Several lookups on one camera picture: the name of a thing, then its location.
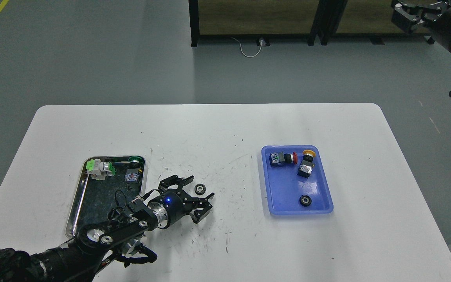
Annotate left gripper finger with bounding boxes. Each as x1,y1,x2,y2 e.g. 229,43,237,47
184,193,215,224
158,175,195,193

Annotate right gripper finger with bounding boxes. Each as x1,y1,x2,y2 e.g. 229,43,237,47
398,0,451,12
391,3,441,34

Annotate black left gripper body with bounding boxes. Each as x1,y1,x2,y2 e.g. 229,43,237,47
148,190,195,229

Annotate black gear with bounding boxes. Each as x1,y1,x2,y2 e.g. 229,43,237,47
194,183,206,195
299,194,312,207

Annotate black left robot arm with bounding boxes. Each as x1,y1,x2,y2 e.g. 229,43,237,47
0,175,214,282

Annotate silver metal tray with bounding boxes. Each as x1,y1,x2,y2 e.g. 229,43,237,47
65,155,146,239

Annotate blue plastic tray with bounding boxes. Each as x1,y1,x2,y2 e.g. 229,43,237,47
261,145,334,216

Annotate green push button switch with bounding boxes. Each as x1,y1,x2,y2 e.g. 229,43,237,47
125,156,144,183

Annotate green white selector switch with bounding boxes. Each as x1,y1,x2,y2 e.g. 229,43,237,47
85,159,116,181

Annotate wooden cabinet black frame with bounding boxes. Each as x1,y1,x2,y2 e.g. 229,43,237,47
188,0,328,48

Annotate red push button switch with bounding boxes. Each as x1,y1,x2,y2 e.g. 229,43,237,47
269,152,298,167

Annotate yellow push button switch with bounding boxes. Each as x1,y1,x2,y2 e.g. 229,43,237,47
297,150,316,179

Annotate white cable on floor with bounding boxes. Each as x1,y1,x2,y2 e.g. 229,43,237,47
231,37,267,58

